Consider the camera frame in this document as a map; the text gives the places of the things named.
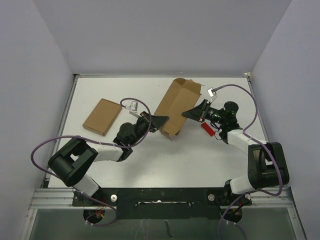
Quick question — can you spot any red rectangular block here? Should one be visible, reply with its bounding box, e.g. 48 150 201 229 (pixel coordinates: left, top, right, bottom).
201 122 216 137

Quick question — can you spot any purple cable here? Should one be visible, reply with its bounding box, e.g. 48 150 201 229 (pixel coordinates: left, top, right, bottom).
216 84 285 240
29 97 152 227

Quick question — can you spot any folded brown cardboard box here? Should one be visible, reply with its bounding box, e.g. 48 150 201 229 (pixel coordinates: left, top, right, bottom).
82 98 122 136

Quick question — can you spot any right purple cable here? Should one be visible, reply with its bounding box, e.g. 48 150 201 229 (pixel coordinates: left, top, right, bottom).
216 84 285 240

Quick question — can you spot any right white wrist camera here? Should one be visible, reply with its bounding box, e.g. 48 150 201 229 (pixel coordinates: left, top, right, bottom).
207 87 218 104

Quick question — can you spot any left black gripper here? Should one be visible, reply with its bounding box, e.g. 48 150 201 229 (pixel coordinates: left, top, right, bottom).
129 110 169 146

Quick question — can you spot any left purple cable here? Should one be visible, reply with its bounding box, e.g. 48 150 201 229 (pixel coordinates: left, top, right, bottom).
29 97 152 227

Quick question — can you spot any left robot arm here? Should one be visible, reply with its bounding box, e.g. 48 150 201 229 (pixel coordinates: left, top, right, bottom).
48 111 170 206

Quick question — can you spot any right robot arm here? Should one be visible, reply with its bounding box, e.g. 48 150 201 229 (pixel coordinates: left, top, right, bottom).
181 100 290 205

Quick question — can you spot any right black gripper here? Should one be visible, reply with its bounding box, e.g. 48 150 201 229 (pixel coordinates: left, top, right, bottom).
182 99 226 126

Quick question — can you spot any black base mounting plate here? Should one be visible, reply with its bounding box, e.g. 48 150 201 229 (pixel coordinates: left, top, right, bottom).
72 186 252 220

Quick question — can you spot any brown cardboard box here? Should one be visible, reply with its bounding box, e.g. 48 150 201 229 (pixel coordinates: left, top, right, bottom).
154 78 202 139
82 98 122 136

